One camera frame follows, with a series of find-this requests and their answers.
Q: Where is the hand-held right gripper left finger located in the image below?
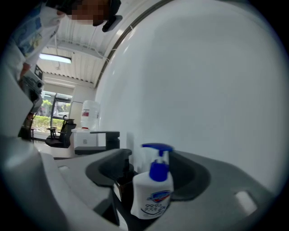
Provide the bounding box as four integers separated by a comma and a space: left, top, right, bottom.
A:
42, 148, 134, 226

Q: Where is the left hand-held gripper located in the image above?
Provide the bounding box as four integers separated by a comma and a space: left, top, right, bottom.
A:
21, 65, 45, 95

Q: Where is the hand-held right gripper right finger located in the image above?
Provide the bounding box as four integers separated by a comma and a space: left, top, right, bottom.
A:
144, 151, 277, 231

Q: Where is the small black bottle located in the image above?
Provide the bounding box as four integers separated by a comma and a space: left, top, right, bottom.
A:
114, 157, 139, 203

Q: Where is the blue and white bottle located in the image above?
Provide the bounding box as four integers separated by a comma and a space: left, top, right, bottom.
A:
130, 143, 174, 220

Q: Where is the person's left forearm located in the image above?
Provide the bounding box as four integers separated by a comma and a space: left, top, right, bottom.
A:
19, 62, 32, 79

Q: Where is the black sink vanity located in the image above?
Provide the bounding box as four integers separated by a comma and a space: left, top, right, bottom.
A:
74, 146, 108, 156

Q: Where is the white water dispenser cabinet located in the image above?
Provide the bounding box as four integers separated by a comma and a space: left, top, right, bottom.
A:
71, 127, 100, 149

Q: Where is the ceiling light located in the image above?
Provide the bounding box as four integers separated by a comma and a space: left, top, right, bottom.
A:
39, 53, 72, 65

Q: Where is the window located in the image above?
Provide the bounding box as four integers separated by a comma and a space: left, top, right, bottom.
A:
31, 90, 74, 140

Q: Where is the black office chair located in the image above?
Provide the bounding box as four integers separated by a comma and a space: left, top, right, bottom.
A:
45, 115, 77, 149

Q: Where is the black faucet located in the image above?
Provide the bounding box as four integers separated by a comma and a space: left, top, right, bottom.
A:
89, 130, 121, 150

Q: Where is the person's white printed shirt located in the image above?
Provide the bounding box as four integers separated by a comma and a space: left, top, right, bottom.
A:
4, 0, 67, 79

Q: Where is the person's head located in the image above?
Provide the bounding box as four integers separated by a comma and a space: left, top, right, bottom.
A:
45, 0, 122, 27

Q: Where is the black head-worn camera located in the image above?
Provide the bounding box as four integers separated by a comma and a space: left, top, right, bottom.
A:
102, 14, 123, 32

